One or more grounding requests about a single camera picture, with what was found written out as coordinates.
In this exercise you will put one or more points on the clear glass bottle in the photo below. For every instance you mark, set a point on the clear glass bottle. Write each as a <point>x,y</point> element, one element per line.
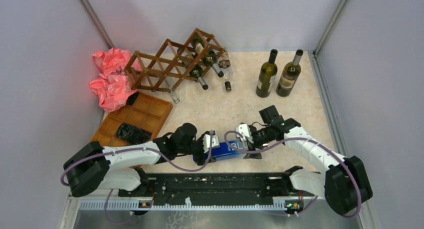
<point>170,91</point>

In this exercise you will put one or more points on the dark green wine bottle front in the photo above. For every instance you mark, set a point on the dark green wine bottle front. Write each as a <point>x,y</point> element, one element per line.
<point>196,72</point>

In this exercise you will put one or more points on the blue square glass bottle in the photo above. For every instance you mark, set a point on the blue square glass bottle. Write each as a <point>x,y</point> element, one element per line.
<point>222,152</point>

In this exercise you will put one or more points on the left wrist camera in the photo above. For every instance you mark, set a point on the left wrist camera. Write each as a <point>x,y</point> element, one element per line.
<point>210,141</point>

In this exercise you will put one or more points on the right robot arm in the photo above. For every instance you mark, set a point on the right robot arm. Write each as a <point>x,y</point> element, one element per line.
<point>318,158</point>

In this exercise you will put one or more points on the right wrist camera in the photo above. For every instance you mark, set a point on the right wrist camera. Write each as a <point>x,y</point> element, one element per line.
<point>244,134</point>

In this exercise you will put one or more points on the dark green wine bottle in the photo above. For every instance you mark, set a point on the dark green wine bottle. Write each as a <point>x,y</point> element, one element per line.
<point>210,58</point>
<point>196,72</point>

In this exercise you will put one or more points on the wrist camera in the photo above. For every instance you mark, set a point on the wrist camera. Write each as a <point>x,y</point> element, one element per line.
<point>244,134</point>
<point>210,141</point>

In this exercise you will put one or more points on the brown wooden wine rack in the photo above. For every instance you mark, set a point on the brown wooden wine rack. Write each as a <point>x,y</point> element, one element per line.
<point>148,71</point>

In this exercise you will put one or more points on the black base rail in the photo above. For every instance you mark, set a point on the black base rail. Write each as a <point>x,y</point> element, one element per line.
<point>231,189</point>

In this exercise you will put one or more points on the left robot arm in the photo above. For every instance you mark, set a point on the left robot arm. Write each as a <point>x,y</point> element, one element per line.
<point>117,168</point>

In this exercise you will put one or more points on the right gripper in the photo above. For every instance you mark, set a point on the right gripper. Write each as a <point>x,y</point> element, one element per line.
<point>252,146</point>

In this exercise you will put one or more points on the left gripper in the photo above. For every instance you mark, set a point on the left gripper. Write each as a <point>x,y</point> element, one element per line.
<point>202,159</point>

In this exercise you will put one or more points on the rolled dark belt upper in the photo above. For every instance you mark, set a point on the rolled dark belt upper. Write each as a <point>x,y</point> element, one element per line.
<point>132,135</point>

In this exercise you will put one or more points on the pink plastic bag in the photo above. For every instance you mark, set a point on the pink plastic bag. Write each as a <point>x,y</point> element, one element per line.
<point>112,86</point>

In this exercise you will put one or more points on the clear labelled liquor bottle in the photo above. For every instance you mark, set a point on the clear labelled liquor bottle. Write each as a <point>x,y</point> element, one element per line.
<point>225,66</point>

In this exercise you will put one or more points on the wooden compartment tray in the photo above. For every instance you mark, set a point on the wooden compartment tray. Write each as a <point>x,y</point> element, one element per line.
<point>141,110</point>

